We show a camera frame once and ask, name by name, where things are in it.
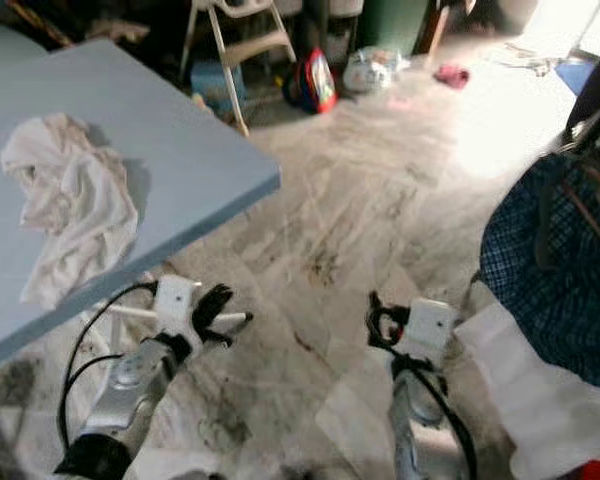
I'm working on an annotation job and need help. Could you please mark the blue plaid shirt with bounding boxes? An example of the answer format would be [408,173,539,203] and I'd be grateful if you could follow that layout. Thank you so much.
[480,150,600,391]

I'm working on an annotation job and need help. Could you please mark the light blue folding table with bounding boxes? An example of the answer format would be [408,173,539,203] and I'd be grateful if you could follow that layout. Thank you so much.
[0,38,281,379]

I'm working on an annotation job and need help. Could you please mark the large white cloth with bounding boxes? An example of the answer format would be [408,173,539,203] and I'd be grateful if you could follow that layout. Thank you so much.
[455,300,600,480]

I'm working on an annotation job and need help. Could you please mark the white crumpled shirt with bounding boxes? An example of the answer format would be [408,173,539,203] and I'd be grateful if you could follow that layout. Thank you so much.
[0,113,131,311]

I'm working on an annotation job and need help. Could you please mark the blue box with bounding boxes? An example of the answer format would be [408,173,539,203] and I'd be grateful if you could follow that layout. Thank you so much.
[190,62,246,113]

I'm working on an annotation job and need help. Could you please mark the red blue backpack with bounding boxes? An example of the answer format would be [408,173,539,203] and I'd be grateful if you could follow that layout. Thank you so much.
[285,47,339,115]

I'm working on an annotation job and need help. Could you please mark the white printed plastic bag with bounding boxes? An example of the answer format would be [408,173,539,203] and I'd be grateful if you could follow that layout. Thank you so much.
[343,45,411,97]

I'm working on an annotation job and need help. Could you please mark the pink red cloth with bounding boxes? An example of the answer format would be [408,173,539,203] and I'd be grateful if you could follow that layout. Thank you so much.
[433,63,471,89]

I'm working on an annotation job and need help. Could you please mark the cream plastic chair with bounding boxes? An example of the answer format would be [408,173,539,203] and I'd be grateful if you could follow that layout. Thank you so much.
[180,0,296,136]

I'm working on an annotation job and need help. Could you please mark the dark green bin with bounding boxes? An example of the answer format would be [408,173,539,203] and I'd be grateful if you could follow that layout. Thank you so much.
[358,0,433,56]

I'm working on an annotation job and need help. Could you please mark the blue mat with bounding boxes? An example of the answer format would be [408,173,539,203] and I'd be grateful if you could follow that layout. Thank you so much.
[555,60,597,96]

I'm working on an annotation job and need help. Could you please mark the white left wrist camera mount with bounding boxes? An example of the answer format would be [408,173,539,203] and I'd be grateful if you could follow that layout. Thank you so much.
[155,275,201,339]

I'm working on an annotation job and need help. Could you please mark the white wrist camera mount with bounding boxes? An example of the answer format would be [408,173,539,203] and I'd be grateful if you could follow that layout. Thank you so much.
[402,298,457,359]
[155,275,201,339]

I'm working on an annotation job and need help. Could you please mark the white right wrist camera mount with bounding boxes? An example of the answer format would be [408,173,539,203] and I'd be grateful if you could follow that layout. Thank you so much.
[402,298,457,359]

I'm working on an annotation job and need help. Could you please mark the short black left arm cable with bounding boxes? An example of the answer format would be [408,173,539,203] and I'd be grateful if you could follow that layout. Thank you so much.
[62,352,131,421]

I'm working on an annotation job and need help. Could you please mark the long black left arm cable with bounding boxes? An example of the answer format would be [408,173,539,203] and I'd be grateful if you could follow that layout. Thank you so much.
[58,280,156,451]

